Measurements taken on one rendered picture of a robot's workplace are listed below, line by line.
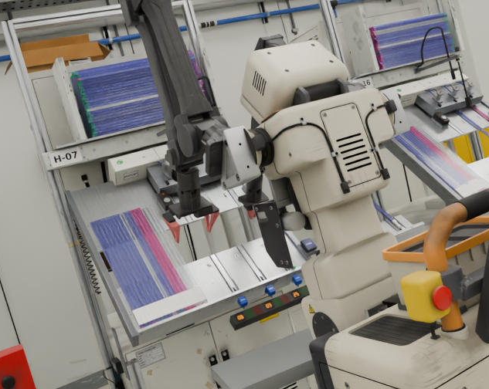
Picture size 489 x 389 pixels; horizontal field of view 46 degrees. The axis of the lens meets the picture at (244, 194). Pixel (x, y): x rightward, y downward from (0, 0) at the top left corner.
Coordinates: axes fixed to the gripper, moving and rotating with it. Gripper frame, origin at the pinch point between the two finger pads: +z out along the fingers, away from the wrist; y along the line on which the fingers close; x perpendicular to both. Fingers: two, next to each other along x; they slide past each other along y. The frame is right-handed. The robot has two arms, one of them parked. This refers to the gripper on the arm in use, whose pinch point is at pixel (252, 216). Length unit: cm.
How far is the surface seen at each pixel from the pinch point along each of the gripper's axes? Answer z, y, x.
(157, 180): -7.6, 26.9, -28.0
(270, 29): 24, -138, -204
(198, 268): 2.9, 29.4, 12.7
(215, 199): -0.2, 7.7, -15.2
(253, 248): 2.9, 6.8, 12.9
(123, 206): -1.3, 42.0, -26.1
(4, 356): 7, 96, 16
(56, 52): -33, 42, -102
